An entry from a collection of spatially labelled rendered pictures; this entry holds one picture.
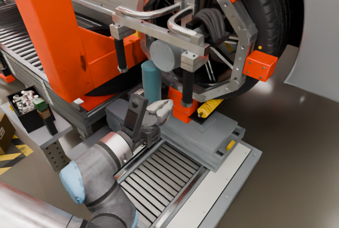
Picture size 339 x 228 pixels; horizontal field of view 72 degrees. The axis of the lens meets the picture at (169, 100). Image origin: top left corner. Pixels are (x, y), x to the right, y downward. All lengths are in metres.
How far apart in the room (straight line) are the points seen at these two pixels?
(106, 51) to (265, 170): 1.20
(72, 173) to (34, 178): 1.16
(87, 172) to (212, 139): 0.97
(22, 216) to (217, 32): 0.67
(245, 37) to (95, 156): 0.60
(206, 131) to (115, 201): 0.96
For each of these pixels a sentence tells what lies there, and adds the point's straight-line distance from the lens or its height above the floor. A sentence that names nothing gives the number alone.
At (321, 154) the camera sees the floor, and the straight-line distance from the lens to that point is 1.92.
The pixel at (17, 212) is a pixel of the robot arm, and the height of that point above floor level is 0.90.
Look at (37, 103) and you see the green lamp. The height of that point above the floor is 0.66.
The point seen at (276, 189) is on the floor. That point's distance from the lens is 1.62.
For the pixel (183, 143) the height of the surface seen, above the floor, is 0.15.
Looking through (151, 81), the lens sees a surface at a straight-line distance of 1.08.
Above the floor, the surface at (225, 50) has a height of 0.73.
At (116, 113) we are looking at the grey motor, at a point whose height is 0.40.
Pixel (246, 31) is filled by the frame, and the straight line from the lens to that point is 0.85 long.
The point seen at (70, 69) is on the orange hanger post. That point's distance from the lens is 1.21.
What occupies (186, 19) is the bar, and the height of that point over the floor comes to 0.95.
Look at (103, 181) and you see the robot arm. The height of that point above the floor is 0.81.
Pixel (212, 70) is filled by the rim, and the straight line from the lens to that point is 1.13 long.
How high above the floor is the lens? 1.32
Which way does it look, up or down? 41 degrees down
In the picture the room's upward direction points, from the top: straight up
